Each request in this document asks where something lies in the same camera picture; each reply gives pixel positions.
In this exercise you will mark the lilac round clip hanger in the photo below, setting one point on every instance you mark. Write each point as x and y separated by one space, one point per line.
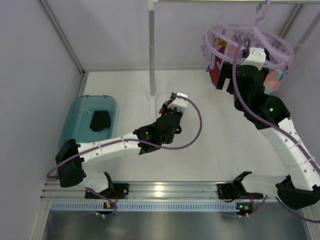
279 53

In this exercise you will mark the white grey rack pole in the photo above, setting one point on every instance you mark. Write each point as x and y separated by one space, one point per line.
152 95

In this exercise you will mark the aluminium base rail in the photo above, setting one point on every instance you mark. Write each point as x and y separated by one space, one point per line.
144 190

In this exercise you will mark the black sock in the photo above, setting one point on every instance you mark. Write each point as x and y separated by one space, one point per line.
100 120

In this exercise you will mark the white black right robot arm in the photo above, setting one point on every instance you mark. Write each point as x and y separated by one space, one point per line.
301 187

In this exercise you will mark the maroon purple sock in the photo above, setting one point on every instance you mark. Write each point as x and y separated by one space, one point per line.
214 73
165 107

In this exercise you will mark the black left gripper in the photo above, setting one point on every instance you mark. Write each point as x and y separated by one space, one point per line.
171 115

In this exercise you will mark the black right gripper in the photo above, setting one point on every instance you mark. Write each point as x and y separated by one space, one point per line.
235 75

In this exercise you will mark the grey slotted cable duct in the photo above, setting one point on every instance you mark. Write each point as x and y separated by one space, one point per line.
150 206

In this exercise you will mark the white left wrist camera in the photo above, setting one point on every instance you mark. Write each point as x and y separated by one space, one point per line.
177 102

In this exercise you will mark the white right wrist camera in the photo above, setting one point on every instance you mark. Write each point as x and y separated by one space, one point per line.
256 57

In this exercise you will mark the teal transparent plastic bin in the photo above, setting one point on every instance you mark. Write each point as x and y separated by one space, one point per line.
77 123

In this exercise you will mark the pink patterned sock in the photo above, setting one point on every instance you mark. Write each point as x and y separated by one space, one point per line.
231 46
273 81

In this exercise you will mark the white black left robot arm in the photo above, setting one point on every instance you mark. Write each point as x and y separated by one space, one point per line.
77 163

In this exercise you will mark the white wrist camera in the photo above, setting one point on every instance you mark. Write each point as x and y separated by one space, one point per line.
177 102
256 57

